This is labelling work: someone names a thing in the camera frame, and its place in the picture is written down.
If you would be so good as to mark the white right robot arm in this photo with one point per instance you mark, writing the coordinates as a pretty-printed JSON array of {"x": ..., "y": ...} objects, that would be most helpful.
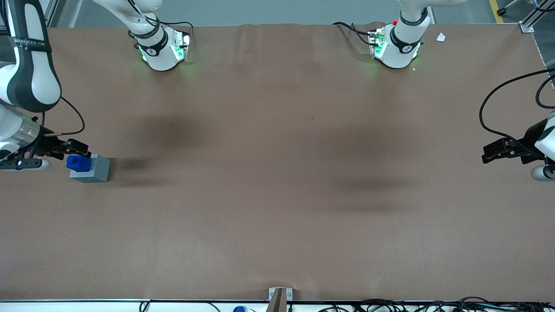
[{"x": 32, "y": 73}]

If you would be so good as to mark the brown camera mount post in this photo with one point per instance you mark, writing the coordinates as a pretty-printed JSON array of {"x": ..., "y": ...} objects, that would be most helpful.
[{"x": 277, "y": 303}]

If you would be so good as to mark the blue plastic part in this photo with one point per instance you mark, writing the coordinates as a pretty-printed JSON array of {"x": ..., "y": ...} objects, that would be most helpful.
[{"x": 78, "y": 164}]

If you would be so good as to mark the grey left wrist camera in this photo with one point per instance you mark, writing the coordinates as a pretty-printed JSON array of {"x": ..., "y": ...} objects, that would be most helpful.
[{"x": 540, "y": 173}]

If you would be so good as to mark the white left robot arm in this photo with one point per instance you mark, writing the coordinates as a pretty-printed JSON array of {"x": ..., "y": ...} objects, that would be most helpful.
[{"x": 401, "y": 52}]

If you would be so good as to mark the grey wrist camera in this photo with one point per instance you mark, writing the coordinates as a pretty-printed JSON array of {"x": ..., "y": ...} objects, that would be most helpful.
[
  {"x": 540, "y": 173},
  {"x": 24, "y": 164}
]

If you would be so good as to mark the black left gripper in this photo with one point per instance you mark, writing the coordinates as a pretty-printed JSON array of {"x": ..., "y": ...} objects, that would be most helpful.
[{"x": 528, "y": 141}]

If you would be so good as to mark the gray square base block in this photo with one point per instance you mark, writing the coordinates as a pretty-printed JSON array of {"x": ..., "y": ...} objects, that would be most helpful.
[{"x": 100, "y": 171}]

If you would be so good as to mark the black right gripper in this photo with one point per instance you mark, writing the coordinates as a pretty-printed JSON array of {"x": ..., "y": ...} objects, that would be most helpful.
[{"x": 45, "y": 144}]

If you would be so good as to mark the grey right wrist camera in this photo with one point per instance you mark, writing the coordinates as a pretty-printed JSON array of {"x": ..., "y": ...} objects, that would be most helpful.
[{"x": 24, "y": 164}]

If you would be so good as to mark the aluminium frame post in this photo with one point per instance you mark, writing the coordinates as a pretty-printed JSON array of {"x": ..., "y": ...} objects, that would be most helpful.
[
  {"x": 52, "y": 11},
  {"x": 531, "y": 19}
]

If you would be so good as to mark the brown table mat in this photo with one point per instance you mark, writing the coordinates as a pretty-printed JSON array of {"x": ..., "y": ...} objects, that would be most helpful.
[{"x": 277, "y": 195}]

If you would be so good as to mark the metal mounting bracket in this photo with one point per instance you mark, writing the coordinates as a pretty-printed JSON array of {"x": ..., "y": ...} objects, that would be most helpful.
[{"x": 272, "y": 292}]

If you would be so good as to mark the white paper scrap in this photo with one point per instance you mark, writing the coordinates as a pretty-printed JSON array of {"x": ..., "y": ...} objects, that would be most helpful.
[{"x": 441, "y": 37}]

